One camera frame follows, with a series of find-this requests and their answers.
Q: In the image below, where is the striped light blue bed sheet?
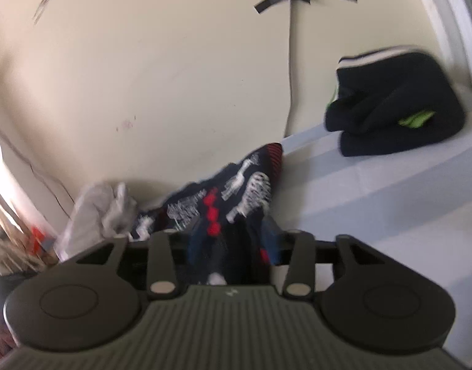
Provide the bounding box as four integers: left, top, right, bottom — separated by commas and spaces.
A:
271, 81, 472, 370

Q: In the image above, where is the beige curtain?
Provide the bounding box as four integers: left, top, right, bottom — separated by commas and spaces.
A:
0, 123, 75, 274

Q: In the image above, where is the navy patterned knit sweater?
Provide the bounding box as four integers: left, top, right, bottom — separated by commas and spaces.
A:
128, 142, 285, 286

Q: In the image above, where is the white garment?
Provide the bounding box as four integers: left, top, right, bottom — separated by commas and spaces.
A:
53, 182, 138, 261

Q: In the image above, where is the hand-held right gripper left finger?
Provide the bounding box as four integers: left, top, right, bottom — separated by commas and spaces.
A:
76, 230, 204, 300

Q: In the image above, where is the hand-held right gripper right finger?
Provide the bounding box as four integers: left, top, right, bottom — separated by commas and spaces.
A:
261, 230, 375, 300

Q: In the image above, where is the orange plastic bag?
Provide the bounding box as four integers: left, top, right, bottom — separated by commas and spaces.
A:
28, 227, 48, 256

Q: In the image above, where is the navy garment with green stripes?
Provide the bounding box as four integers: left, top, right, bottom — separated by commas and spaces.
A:
324, 46, 467, 157

